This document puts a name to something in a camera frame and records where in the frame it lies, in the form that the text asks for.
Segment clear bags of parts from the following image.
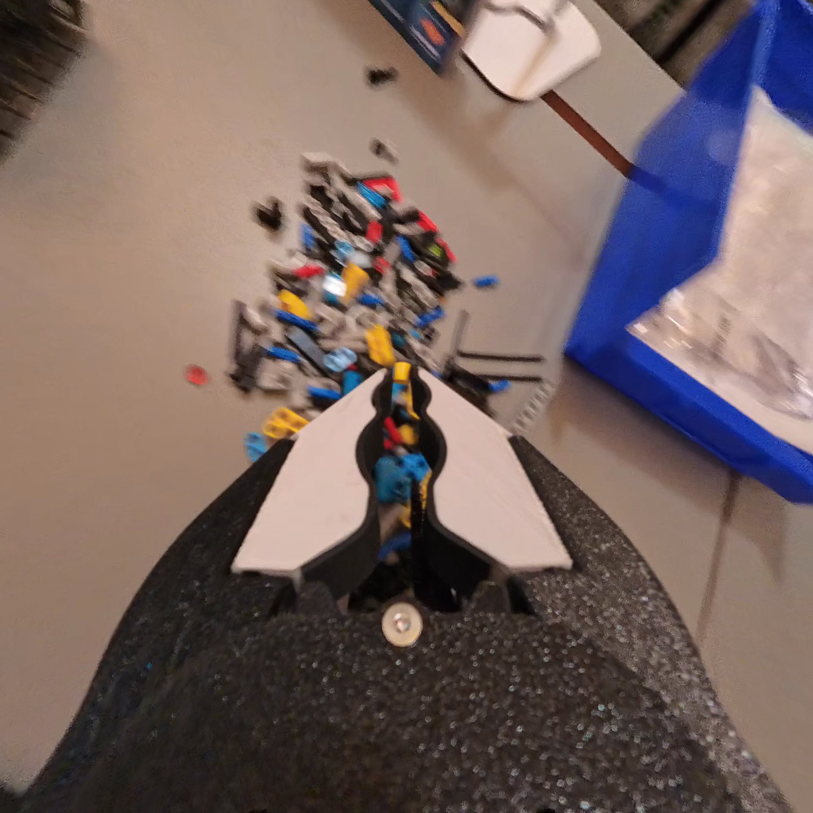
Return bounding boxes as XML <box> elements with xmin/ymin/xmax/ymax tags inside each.
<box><xmin>625</xmin><ymin>89</ymin><xmax>813</xmax><ymax>420</ymax></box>

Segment pile of small brick parts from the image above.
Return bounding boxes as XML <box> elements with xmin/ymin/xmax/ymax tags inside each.
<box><xmin>229</xmin><ymin>152</ymin><xmax>547</xmax><ymax>566</ymax></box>

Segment blue plastic bin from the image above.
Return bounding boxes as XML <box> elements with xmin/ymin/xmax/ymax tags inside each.
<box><xmin>564</xmin><ymin>0</ymin><xmax>813</xmax><ymax>503</ymax></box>

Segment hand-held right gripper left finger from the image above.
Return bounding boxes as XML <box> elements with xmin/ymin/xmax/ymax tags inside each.
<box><xmin>230</xmin><ymin>370</ymin><xmax>390</xmax><ymax>582</ymax></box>

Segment small robot kit box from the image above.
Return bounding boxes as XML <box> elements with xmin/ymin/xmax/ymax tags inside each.
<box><xmin>368</xmin><ymin>0</ymin><xmax>474</xmax><ymax>74</ymax></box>

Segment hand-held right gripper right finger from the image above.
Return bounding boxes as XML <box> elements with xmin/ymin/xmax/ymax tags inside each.
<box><xmin>409</xmin><ymin>367</ymin><xmax>574</xmax><ymax>598</ymax></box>

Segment white paper sheet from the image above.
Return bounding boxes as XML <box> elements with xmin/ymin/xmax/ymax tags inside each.
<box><xmin>460</xmin><ymin>0</ymin><xmax>601</xmax><ymax>101</ymax></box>

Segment light grey desk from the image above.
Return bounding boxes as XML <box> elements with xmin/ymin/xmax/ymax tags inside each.
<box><xmin>0</xmin><ymin>0</ymin><xmax>813</xmax><ymax>782</ymax></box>

